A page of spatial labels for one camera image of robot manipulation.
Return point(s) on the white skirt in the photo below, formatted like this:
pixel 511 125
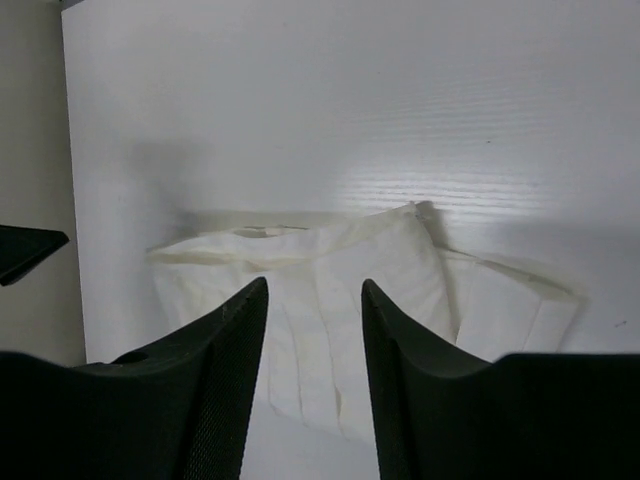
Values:
pixel 313 367

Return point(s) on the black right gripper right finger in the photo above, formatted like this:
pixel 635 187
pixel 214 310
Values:
pixel 442 413

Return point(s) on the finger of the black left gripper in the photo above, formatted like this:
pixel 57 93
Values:
pixel 22 249

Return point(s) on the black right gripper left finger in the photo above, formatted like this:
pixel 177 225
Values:
pixel 177 408

